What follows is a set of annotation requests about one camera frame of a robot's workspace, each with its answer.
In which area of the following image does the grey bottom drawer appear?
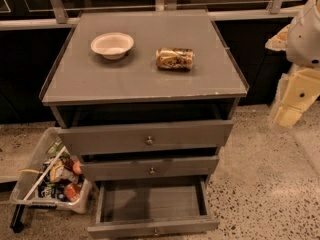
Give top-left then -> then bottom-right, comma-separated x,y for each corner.
88,176 -> 219,239

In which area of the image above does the grey drawer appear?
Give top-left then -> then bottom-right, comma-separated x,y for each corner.
80,155 -> 219,181
88,176 -> 219,239
58,120 -> 233,156

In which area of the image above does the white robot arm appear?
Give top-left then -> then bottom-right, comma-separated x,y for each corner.
265,0 -> 320,128

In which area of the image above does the grey middle drawer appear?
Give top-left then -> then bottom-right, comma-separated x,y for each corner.
80,155 -> 219,181

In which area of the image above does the grey wooden drawer cabinet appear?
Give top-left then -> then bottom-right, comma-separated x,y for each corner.
38,9 -> 250,185

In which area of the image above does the grey top drawer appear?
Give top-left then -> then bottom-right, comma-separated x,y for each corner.
58,120 -> 233,156

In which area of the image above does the metal railing bar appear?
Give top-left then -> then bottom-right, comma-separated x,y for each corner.
0,5 -> 303,31

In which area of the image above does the crushed golden drink can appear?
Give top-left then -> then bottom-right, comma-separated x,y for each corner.
156,48 -> 194,71

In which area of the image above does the white paper bowl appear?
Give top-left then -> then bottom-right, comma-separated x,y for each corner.
90,32 -> 134,60

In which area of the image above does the orange snack packet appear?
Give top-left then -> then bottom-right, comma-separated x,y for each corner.
64,183 -> 81,202

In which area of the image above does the clear plastic storage bin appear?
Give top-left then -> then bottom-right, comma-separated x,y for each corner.
10,127 -> 92,214

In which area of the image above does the black object on floor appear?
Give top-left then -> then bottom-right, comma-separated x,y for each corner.
10,204 -> 25,233

